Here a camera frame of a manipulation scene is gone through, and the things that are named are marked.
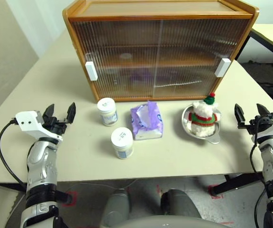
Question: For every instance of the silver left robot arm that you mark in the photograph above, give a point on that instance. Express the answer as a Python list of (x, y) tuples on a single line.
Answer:
[(39, 161)]

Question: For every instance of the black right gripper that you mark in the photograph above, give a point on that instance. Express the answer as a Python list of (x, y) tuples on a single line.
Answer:
[(260, 124)]

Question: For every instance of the white jar with blue label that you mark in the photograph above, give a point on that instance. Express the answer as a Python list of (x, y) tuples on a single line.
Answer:
[(106, 114), (122, 147)]

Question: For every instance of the grey robot leg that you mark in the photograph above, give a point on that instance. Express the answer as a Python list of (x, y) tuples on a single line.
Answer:
[(116, 209), (179, 204)]

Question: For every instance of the brown wooden cabinet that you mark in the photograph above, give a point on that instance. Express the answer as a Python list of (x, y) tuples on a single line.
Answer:
[(150, 7)]

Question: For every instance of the purple tissue pack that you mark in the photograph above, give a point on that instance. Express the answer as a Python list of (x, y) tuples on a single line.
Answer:
[(148, 133)]

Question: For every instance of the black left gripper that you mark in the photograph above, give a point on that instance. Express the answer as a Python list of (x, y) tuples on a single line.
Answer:
[(55, 127)]

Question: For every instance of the ribbed translucent sliding door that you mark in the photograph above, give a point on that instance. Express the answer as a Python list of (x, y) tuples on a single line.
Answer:
[(117, 47), (193, 47)]

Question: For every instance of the white plush toy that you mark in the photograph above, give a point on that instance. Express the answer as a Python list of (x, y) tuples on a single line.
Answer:
[(202, 116)]

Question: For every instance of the grey left robot leg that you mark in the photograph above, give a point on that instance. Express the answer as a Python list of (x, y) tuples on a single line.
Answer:
[(116, 209)]

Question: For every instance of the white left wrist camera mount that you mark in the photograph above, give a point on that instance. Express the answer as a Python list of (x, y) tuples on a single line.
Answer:
[(29, 123)]

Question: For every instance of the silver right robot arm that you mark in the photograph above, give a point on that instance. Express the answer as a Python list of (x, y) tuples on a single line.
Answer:
[(272, 154)]

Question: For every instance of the steel bowl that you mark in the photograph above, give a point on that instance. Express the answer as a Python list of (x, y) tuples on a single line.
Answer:
[(185, 120)]

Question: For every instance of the grey right robot leg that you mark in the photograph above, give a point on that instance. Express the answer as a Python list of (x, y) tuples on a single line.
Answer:
[(179, 204)]

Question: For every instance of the grey robot torso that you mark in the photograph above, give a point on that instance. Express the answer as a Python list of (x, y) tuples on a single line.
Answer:
[(164, 223)]

